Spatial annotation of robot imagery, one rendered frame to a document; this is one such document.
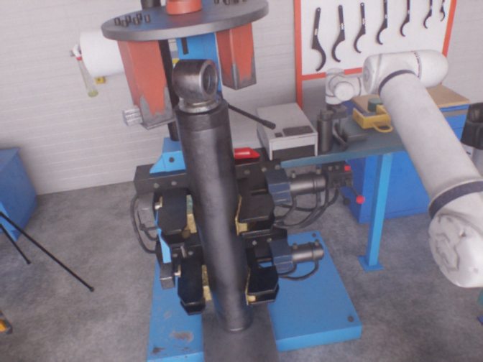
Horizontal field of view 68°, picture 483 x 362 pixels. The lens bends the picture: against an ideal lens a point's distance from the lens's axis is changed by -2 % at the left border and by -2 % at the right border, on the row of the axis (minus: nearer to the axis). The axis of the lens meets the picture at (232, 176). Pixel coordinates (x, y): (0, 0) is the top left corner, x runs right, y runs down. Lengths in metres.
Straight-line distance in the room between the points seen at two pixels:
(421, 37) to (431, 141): 3.04
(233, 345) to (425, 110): 1.60
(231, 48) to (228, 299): 1.24
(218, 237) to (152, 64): 0.82
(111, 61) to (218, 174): 1.06
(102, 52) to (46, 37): 1.41
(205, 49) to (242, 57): 0.37
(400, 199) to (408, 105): 2.09
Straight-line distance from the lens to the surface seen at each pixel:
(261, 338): 2.21
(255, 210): 1.62
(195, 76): 1.36
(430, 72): 1.27
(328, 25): 3.58
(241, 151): 1.81
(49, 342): 2.79
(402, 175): 3.00
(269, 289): 1.92
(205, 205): 1.59
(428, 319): 2.59
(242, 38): 1.46
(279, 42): 3.52
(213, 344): 2.22
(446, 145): 0.99
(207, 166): 1.47
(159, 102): 1.34
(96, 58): 2.27
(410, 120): 1.06
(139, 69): 1.28
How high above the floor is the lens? 2.00
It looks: 32 degrees down
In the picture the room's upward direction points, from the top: 7 degrees counter-clockwise
